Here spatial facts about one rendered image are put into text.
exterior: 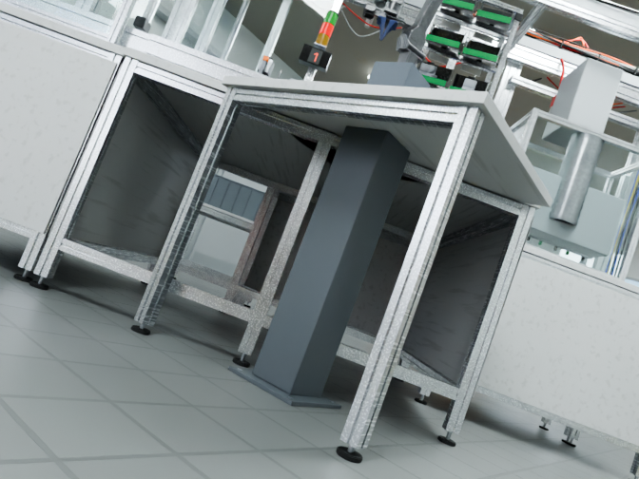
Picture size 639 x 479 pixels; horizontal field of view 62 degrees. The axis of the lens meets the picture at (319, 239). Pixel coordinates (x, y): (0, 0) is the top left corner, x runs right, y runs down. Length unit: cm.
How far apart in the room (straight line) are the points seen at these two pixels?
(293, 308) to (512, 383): 137
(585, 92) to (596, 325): 119
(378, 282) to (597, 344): 138
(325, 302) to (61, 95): 116
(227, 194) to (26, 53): 212
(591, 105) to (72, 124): 245
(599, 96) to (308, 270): 205
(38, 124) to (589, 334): 244
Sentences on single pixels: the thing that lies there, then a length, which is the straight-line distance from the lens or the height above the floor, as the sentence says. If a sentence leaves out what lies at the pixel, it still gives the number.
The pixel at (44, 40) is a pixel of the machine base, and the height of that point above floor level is 79.
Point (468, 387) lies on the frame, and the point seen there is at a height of 19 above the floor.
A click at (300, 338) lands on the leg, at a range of 157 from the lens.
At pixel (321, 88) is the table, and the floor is 84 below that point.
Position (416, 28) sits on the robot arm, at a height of 120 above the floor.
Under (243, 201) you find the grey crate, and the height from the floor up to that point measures 74.
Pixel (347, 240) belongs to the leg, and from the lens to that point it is 156.
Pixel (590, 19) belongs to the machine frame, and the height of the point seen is 205.
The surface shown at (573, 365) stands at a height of 41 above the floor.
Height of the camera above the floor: 31
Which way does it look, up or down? 5 degrees up
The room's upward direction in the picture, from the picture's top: 21 degrees clockwise
